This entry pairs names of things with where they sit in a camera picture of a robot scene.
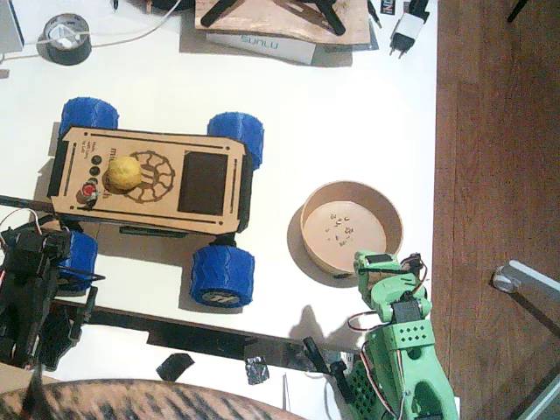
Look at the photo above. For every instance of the long black rail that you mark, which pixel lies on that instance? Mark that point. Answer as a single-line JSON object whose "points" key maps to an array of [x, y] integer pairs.
{"points": [[197, 334]]}

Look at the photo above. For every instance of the black printed label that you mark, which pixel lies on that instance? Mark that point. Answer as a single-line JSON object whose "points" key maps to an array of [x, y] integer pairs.
{"points": [[387, 6]]}

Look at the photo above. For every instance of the dark camera module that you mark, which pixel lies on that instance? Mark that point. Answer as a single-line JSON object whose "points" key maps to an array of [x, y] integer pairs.
{"points": [[412, 262]]}

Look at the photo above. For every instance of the white SUNLU box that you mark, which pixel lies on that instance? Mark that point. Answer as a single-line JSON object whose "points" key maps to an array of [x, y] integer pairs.
{"points": [[262, 46]]}

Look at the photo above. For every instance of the brown wooden board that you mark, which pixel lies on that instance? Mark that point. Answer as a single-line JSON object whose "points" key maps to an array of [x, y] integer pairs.
{"points": [[280, 22]]}

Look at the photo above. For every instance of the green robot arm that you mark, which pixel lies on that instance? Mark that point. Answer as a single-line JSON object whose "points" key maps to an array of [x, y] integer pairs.
{"points": [[420, 372]]}

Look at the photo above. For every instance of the blue rover wheel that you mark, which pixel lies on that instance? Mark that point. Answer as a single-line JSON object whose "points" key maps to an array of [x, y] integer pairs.
{"points": [[223, 275], [240, 131], [89, 114], [81, 258]]}

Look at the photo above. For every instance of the wooden rover chassis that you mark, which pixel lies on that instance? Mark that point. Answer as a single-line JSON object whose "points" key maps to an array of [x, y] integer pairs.
{"points": [[166, 205]]}

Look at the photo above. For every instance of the black tape piece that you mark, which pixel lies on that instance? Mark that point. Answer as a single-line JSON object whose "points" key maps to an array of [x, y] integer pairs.
{"points": [[175, 366]]}

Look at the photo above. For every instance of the black tripod leg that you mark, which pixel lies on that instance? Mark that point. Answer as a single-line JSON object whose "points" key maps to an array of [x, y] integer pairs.
{"points": [[332, 19], [216, 13]]}

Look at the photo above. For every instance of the brown striped fabric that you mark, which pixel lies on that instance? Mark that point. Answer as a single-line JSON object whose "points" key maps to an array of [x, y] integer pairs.
{"points": [[131, 400]]}

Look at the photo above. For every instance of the crumpled dark tape piece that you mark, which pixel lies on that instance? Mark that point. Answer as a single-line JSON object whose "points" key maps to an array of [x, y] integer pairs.
{"points": [[257, 371]]}

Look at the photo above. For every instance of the grey box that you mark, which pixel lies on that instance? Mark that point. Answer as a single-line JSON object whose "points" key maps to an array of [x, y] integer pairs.
{"points": [[9, 26]]}

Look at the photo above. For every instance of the grey duct tape roll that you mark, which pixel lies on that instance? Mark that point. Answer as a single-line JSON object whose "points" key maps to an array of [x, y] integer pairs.
{"points": [[65, 52]]}

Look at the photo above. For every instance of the black pen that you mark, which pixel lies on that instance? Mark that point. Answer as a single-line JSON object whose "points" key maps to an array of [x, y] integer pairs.
{"points": [[374, 13]]}

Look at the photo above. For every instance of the round wooden bowl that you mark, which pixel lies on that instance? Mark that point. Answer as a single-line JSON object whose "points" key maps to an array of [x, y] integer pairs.
{"points": [[345, 236]]}

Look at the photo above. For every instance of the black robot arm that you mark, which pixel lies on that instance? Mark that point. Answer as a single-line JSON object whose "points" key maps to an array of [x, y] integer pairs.
{"points": [[26, 306]]}

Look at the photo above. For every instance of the white and black power adapter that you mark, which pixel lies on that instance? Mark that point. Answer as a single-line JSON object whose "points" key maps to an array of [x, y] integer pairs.
{"points": [[409, 28]]}

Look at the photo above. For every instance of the thin black rod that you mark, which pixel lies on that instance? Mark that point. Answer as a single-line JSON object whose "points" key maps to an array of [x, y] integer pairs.
{"points": [[26, 202]]}

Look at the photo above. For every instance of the yellow lemon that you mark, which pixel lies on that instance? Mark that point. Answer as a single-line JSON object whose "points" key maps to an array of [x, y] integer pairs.
{"points": [[124, 174]]}

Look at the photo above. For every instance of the grey metal leg with castor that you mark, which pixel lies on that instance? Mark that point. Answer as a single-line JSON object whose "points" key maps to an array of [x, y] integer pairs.
{"points": [[525, 275]]}

